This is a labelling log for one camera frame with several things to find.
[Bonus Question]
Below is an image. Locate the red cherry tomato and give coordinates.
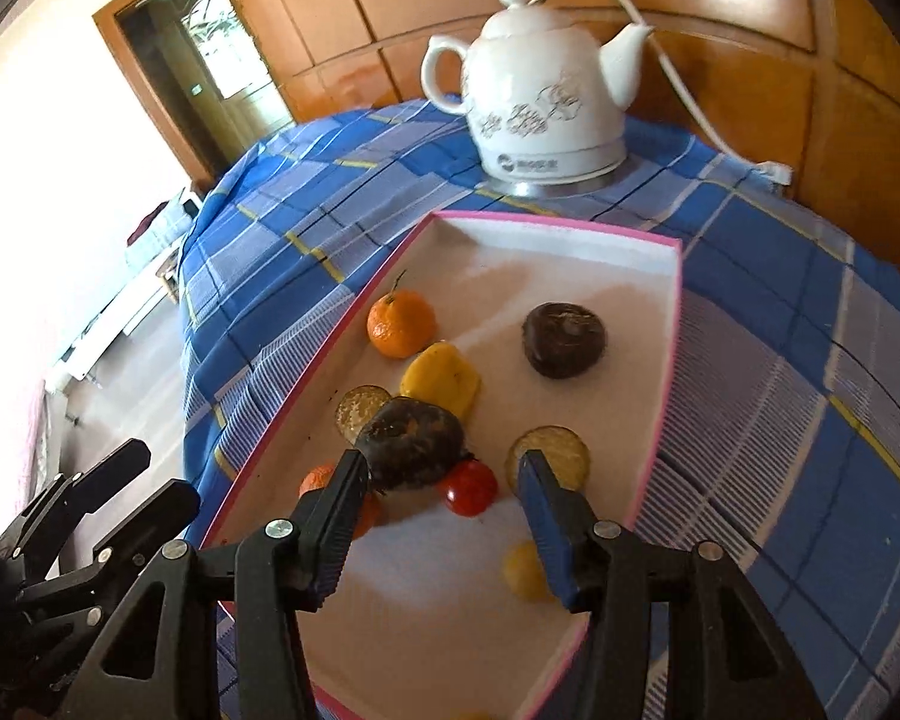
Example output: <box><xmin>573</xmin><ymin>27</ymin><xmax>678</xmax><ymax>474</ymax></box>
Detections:
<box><xmin>440</xmin><ymin>457</ymin><xmax>499</xmax><ymax>517</ymax></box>

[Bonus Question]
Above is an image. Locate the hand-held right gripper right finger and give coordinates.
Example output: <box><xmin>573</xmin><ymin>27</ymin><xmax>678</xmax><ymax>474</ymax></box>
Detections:
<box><xmin>516</xmin><ymin>450</ymin><xmax>826</xmax><ymax>720</ymax></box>

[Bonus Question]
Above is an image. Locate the white power cable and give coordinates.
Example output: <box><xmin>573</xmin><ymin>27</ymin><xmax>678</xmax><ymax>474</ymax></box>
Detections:
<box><xmin>529</xmin><ymin>0</ymin><xmax>766</xmax><ymax>166</ymax></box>

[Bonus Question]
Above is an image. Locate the dark brown mangosteen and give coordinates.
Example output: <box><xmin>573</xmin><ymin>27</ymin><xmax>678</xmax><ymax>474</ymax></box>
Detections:
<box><xmin>355</xmin><ymin>397</ymin><xmax>467</xmax><ymax>492</ymax></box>

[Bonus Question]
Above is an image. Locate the cut round brown fruit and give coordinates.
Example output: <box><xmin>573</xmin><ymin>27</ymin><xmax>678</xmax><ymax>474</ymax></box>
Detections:
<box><xmin>335</xmin><ymin>385</ymin><xmax>392</xmax><ymax>442</ymax></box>

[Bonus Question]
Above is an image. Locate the silver kettle base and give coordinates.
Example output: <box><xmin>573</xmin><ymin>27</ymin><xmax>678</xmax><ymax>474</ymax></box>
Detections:
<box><xmin>480</xmin><ymin>157</ymin><xmax>627</xmax><ymax>197</ymax></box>

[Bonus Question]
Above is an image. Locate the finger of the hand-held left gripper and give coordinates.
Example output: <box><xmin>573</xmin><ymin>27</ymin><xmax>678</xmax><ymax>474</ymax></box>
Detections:
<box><xmin>0</xmin><ymin>439</ymin><xmax>152</xmax><ymax>563</ymax></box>
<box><xmin>15</xmin><ymin>480</ymin><xmax>201</xmax><ymax>608</ymax></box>

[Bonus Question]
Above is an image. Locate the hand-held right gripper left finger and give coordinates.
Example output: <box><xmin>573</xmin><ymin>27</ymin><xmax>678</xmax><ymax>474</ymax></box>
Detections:
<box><xmin>58</xmin><ymin>448</ymin><xmax>370</xmax><ymax>720</ymax></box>

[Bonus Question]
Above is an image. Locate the cut cylinder brown fruit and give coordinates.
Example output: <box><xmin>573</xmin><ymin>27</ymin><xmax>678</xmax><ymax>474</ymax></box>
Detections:
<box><xmin>505</xmin><ymin>426</ymin><xmax>592</xmax><ymax>496</ymax></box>

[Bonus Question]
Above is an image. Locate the wooden door with glass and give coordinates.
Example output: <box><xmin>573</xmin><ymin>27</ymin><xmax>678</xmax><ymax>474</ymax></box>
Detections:
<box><xmin>94</xmin><ymin>0</ymin><xmax>297</xmax><ymax>188</ymax></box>

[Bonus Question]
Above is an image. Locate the mandarin orange with stem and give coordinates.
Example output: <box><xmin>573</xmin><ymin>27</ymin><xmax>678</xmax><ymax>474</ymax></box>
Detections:
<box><xmin>366</xmin><ymin>270</ymin><xmax>437</xmax><ymax>359</ymax></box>

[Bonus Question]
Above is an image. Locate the large yellow fruit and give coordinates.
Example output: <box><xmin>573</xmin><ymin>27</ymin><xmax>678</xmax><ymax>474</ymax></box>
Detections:
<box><xmin>399</xmin><ymin>342</ymin><xmax>482</xmax><ymax>421</ymax></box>

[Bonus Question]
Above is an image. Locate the white tray with pink rim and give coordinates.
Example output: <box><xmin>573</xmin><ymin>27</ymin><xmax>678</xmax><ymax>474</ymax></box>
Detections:
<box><xmin>195</xmin><ymin>210</ymin><xmax>683</xmax><ymax>720</ymax></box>

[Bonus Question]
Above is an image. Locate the dark brown fruit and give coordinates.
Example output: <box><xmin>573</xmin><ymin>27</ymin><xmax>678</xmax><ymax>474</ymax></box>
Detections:
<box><xmin>522</xmin><ymin>302</ymin><xmax>608</xmax><ymax>380</ymax></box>

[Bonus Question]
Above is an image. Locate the small yellow round fruit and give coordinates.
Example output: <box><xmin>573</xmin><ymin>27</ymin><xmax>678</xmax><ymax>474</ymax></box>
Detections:
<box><xmin>501</xmin><ymin>540</ymin><xmax>557</xmax><ymax>602</ymax></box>

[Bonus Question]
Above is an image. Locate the white ceramic electric kettle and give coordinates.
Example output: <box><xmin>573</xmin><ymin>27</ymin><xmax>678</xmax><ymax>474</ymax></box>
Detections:
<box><xmin>420</xmin><ymin>0</ymin><xmax>655</xmax><ymax>173</ymax></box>

